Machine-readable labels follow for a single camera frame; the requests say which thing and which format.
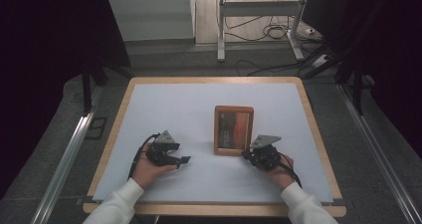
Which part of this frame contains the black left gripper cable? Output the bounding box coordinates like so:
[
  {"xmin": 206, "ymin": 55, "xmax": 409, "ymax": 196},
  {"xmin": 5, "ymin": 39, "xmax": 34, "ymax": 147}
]
[{"xmin": 127, "ymin": 133, "xmax": 160, "ymax": 180}]

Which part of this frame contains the white metal desk frame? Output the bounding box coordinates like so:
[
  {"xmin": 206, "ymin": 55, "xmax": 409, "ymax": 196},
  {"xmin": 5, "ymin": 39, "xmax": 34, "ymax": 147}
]
[{"xmin": 216, "ymin": 0, "xmax": 311, "ymax": 63}]

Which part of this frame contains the person's left hand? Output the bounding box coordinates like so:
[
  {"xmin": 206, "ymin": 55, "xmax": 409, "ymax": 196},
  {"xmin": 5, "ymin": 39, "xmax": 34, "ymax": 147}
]
[{"xmin": 131, "ymin": 142, "xmax": 177, "ymax": 189}]

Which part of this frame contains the black floor plate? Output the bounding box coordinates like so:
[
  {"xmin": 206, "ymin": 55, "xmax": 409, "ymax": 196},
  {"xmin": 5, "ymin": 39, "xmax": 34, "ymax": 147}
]
[{"xmin": 85, "ymin": 116, "xmax": 108, "ymax": 140}]

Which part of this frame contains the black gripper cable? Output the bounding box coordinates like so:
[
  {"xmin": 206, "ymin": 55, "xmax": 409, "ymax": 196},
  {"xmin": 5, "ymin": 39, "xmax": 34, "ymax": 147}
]
[
  {"xmin": 127, "ymin": 133, "xmax": 160, "ymax": 180},
  {"xmin": 278, "ymin": 151, "xmax": 304, "ymax": 189}
]

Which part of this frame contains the black floor cable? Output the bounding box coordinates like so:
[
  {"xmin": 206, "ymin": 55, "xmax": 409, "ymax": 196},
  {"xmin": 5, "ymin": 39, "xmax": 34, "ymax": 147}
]
[{"xmin": 235, "ymin": 59, "xmax": 302, "ymax": 78}]

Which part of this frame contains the white table mat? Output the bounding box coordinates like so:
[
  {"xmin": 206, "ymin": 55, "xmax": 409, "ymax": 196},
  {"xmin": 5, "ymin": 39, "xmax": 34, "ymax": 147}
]
[{"xmin": 92, "ymin": 82, "xmax": 334, "ymax": 205}]

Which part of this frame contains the white power strip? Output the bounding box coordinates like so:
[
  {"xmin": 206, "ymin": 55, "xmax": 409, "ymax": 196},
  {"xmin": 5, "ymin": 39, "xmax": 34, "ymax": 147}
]
[{"xmin": 311, "ymin": 53, "xmax": 330, "ymax": 70}]

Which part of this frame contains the dark curtain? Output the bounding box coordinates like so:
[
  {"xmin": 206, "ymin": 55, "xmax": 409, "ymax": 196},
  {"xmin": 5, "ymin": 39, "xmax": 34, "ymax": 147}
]
[
  {"xmin": 0, "ymin": 0, "xmax": 132, "ymax": 199},
  {"xmin": 302, "ymin": 0, "xmax": 422, "ymax": 152}
]

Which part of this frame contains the black metal stand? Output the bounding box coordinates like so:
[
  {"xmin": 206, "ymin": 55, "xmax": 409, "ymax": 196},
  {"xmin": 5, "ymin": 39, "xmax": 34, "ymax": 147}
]
[
  {"xmin": 81, "ymin": 60, "xmax": 111, "ymax": 114},
  {"xmin": 333, "ymin": 50, "xmax": 366, "ymax": 116}
]

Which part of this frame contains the aluminium rail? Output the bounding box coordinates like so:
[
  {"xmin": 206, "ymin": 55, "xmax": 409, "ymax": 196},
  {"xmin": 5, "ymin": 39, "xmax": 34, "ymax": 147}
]
[
  {"xmin": 335, "ymin": 84, "xmax": 422, "ymax": 224},
  {"xmin": 31, "ymin": 87, "xmax": 102, "ymax": 224}
]

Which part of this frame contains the tangle of floor cables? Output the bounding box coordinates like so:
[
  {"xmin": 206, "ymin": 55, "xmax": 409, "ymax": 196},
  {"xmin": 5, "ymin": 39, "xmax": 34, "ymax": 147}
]
[{"xmin": 224, "ymin": 14, "xmax": 302, "ymax": 43}]

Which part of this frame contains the white cabinet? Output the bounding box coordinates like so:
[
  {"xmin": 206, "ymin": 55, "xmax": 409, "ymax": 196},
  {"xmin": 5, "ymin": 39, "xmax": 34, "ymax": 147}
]
[{"xmin": 105, "ymin": 0, "xmax": 197, "ymax": 43}]

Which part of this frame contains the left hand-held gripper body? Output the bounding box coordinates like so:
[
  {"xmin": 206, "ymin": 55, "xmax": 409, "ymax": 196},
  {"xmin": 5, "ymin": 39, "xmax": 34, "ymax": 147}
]
[{"xmin": 145, "ymin": 129, "xmax": 182, "ymax": 167}]

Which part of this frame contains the orange wooden picture frame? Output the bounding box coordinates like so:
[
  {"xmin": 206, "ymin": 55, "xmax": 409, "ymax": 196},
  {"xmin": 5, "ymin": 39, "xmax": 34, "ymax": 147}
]
[{"xmin": 213, "ymin": 105, "xmax": 255, "ymax": 157}]

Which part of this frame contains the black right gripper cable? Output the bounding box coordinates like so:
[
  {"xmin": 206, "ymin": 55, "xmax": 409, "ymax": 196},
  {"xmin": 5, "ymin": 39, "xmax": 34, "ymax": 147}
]
[{"xmin": 278, "ymin": 151, "xmax": 304, "ymax": 189}]

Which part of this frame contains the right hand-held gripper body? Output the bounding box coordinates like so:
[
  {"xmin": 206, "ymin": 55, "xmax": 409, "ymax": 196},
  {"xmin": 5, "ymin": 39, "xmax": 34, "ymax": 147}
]
[{"xmin": 249, "ymin": 134, "xmax": 283, "ymax": 171}]

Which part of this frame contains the person's right hand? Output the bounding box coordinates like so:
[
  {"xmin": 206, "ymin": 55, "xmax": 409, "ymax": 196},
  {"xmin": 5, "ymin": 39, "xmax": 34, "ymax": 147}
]
[{"xmin": 258, "ymin": 153, "xmax": 296, "ymax": 191}]

